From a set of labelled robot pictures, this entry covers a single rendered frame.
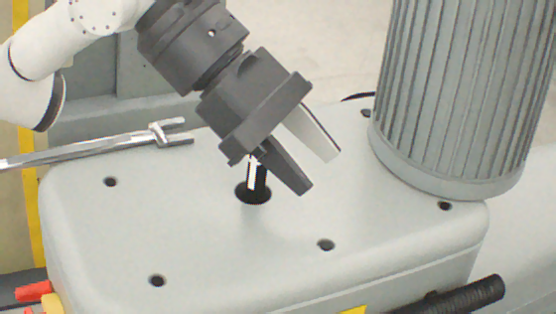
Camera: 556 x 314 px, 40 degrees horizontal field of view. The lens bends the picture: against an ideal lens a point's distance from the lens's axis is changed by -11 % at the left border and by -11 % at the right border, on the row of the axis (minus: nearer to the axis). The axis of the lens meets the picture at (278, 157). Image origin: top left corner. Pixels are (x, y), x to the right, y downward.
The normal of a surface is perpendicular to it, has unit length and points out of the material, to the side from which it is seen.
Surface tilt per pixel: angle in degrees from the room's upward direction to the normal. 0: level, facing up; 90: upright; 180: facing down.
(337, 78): 0
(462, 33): 90
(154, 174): 0
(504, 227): 0
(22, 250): 90
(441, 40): 90
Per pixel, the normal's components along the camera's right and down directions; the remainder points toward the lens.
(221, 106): -0.47, 0.52
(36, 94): 0.65, 0.19
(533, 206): 0.11, -0.78
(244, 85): 0.55, -0.46
